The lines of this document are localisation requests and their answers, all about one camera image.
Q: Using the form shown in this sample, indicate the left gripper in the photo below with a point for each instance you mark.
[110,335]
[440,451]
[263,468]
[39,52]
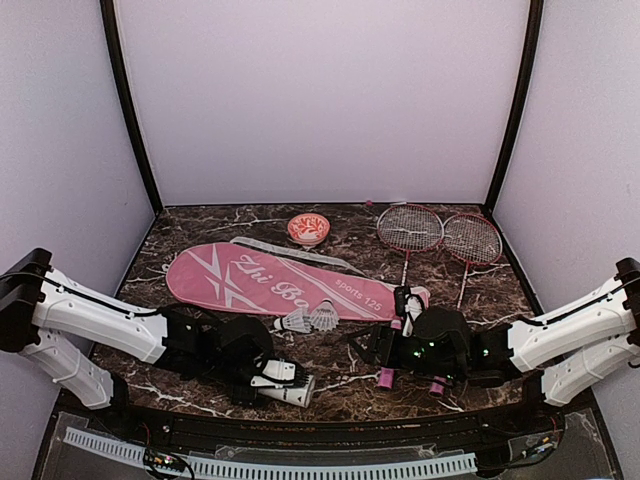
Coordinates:
[241,397]

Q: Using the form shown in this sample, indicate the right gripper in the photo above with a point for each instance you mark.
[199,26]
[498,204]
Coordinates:
[374,346]

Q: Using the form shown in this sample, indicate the white shuttlecock tube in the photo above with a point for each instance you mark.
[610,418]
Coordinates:
[297,396]

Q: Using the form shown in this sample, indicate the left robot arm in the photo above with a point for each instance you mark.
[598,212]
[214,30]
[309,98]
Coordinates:
[40,305]

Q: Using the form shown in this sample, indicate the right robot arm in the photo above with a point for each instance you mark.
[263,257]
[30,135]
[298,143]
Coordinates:
[569,348]

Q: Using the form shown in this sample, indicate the left red badminton racket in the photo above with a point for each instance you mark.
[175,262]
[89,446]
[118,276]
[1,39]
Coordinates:
[409,228]

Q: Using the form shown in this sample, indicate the red badminton racket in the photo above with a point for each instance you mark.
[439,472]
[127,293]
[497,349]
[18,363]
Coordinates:
[409,228]
[474,241]

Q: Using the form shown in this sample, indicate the right red badminton racket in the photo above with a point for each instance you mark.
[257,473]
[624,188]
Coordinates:
[474,241]

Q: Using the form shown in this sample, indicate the shuttlecock on bag edge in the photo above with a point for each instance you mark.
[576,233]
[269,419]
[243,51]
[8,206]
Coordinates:
[324,317]

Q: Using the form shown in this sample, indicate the shuttlecock beside tube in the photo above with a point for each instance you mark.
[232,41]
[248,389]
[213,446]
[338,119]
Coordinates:
[297,321]

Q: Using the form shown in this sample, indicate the pink racket bag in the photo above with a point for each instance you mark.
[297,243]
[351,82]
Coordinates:
[227,277]

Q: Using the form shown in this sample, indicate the red white patterned bowl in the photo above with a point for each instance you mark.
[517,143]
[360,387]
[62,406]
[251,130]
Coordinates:
[308,229]

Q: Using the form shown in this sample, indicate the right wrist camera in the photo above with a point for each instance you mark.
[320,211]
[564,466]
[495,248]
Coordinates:
[408,306]

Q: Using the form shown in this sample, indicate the white cable tray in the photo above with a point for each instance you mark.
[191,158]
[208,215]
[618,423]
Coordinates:
[232,463]

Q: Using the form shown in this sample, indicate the left black frame post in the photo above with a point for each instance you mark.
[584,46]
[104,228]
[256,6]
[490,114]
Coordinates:
[128,110]

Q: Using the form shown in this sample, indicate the black frame post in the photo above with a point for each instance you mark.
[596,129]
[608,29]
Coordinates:
[128,110]
[521,89]

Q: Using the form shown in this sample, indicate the right black frame post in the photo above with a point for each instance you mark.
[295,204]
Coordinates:
[521,89]

